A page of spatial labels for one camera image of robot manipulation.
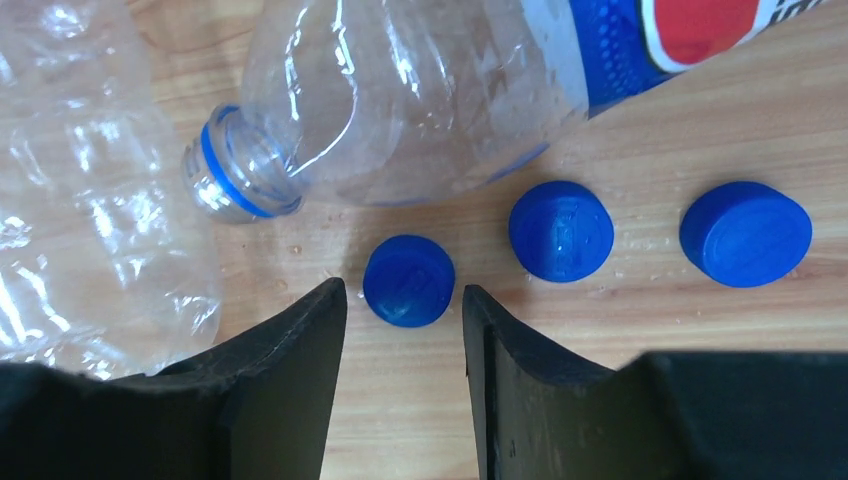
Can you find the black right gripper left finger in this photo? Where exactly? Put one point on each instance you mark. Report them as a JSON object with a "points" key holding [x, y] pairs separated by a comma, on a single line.
{"points": [[256, 406]]}

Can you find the Pepsi bottle far right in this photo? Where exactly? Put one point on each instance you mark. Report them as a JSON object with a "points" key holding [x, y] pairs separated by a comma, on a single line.
{"points": [[390, 103]]}

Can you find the clear unlabelled plastic bottle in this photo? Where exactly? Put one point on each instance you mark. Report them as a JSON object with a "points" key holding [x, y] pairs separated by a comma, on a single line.
{"points": [[107, 268]]}

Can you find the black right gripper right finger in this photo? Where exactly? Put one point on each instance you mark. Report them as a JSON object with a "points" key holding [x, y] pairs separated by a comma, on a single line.
{"points": [[541, 411]]}

